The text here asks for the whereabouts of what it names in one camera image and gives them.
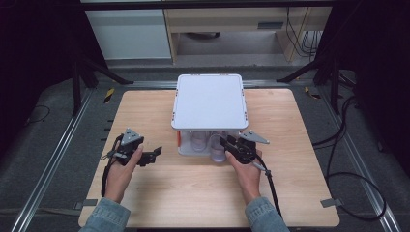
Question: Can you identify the grey tape piece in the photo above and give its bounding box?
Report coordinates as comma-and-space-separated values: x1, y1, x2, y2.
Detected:
73, 198, 99, 211
320, 197, 344, 209

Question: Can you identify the lilac child's sandal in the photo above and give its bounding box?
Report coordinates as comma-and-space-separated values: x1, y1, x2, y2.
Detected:
208, 132, 229, 163
190, 130, 210, 153

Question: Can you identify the black metal stand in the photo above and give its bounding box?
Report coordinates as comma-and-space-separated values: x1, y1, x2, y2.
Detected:
70, 47, 135, 118
276, 54, 356, 116

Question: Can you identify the long black floor cable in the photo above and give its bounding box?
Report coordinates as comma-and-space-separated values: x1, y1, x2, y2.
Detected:
311, 96, 388, 222

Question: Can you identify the hanging black cables bundle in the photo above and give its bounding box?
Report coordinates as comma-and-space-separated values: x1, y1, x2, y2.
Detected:
284, 6, 324, 62

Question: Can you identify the light wooden desk with drawer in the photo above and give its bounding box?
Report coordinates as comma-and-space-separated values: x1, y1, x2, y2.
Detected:
162, 6, 333, 64

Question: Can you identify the hand-held gripper black cable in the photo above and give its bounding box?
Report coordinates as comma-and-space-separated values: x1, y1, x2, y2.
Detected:
252, 154, 284, 218
100, 134, 126, 198

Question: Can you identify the right hand-held gripper black cable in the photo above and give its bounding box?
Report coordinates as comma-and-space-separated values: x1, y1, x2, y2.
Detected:
252, 154, 284, 218

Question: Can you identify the black curtain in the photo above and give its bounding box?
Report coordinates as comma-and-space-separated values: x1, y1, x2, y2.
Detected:
0, 0, 107, 159
313, 0, 410, 177

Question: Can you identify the person's left hand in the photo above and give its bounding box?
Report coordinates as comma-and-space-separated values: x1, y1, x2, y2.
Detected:
103, 143, 145, 204

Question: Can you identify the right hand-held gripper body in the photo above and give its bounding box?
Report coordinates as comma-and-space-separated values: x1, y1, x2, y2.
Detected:
231, 130, 271, 165

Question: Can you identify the left hand-held gripper black cable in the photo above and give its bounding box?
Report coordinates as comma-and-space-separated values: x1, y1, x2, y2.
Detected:
100, 134, 126, 198

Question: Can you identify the white two-tier shoe rack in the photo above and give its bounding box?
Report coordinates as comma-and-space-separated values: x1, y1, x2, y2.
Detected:
170, 73, 249, 158

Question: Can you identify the person's right hand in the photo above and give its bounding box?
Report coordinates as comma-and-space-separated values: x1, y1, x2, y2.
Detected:
224, 149, 263, 206

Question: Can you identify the yellow black hazard tape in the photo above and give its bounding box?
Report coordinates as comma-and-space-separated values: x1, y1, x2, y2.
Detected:
304, 85, 322, 101
102, 87, 116, 104

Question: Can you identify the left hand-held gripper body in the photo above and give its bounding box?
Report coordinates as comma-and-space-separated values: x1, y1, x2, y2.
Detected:
110, 128, 145, 167

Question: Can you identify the aluminium floor rail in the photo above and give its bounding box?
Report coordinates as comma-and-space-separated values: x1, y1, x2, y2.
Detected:
127, 79, 293, 90
10, 87, 96, 232
317, 86, 403, 232

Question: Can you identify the thin black floor cable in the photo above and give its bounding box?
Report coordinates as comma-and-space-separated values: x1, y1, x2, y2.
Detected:
24, 104, 51, 126

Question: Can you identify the white cabinet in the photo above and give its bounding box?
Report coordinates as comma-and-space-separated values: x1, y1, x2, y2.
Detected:
84, 9, 172, 61

